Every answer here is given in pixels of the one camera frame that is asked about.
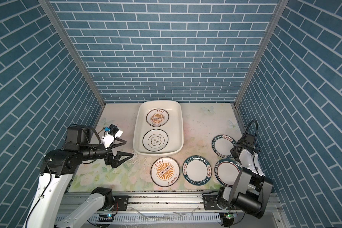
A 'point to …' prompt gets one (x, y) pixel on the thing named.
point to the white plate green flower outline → (155, 140)
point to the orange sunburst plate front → (165, 171)
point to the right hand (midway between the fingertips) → (237, 152)
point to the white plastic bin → (158, 128)
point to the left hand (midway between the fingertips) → (128, 148)
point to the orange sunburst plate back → (157, 117)
